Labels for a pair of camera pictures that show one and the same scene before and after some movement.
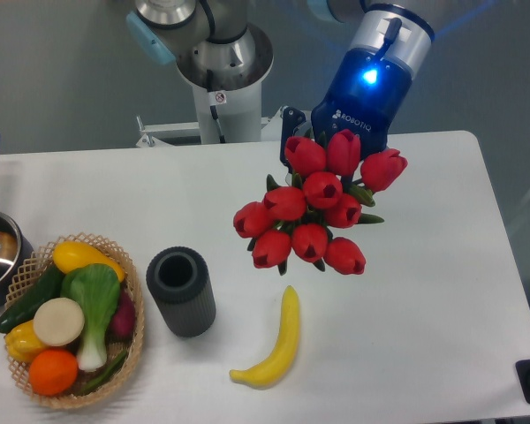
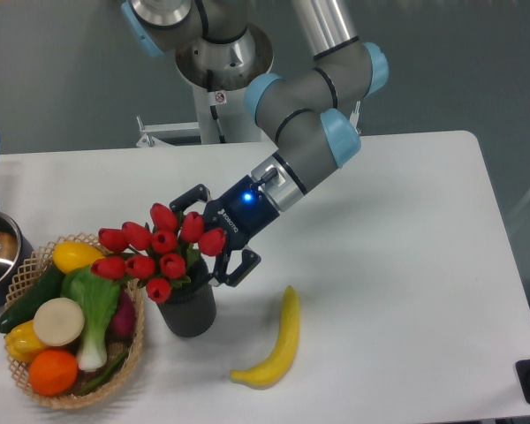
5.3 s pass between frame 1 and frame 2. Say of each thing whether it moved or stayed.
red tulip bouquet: moved
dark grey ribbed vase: stayed
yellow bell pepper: stayed
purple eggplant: stayed
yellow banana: stayed
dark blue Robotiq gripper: moved
